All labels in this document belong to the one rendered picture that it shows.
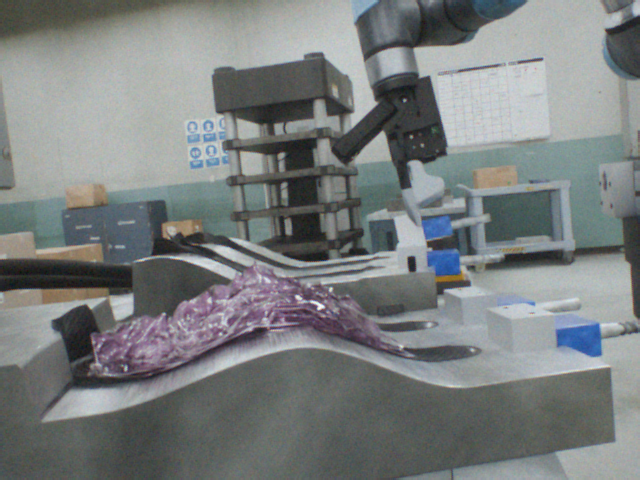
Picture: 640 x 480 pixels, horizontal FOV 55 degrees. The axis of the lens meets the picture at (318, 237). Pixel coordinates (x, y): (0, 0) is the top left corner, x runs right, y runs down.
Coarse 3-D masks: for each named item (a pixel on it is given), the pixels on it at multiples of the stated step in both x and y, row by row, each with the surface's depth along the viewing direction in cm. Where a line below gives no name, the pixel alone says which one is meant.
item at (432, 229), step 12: (444, 216) 86; (480, 216) 87; (396, 228) 87; (408, 228) 87; (420, 228) 87; (432, 228) 87; (444, 228) 86; (456, 228) 88; (408, 240) 87; (420, 240) 87
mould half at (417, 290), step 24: (240, 240) 101; (144, 264) 77; (168, 264) 77; (192, 264) 76; (216, 264) 79; (264, 264) 90; (288, 264) 95; (312, 264) 97; (360, 264) 88; (384, 264) 82; (144, 288) 78; (168, 288) 77; (192, 288) 77; (336, 288) 74; (360, 288) 73; (384, 288) 73; (408, 288) 72; (432, 288) 72; (120, 312) 84; (144, 312) 78; (168, 312) 77
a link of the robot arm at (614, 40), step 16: (608, 0) 108; (624, 0) 106; (608, 16) 110; (624, 16) 107; (608, 32) 111; (624, 32) 108; (608, 48) 114; (624, 48) 110; (608, 64) 115; (624, 64) 112
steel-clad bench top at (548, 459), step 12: (444, 300) 100; (528, 456) 42; (540, 456) 42; (552, 456) 42; (456, 468) 41; (468, 468) 41; (480, 468) 41; (492, 468) 41; (504, 468) 41; (516, 468) 41; (528, 468) 40; (540, 468) 40; (552, 468) 40
